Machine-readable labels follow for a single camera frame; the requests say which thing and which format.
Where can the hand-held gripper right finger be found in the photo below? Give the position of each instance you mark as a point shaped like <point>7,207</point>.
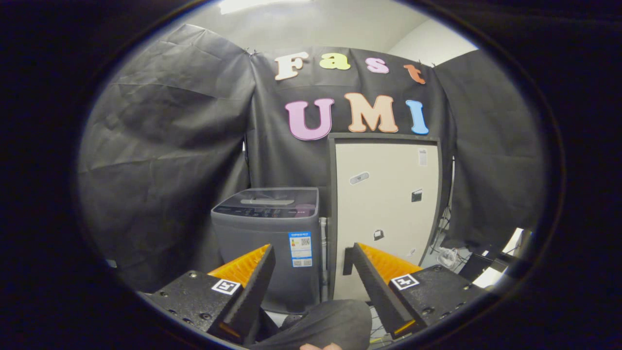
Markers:
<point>376,291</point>

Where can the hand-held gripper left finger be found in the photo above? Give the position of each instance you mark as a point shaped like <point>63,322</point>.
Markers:
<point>252,291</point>

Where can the grey washing machine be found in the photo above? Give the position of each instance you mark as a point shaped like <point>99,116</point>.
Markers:
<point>252,233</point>

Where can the person's leg in dark trousers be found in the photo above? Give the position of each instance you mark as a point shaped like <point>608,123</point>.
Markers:
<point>330,323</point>

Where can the white drain pipe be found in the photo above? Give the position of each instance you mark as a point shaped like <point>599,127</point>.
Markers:
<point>324,257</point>

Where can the black box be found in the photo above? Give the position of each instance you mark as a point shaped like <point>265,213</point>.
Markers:
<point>478,267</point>

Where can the white desk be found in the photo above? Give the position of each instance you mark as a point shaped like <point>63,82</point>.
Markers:
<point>510,257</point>

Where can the black backdrop cloth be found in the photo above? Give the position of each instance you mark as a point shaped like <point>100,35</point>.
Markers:
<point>170,170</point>

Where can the beige cabinet with dark frame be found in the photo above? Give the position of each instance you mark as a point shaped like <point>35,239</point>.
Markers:
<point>388,194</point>

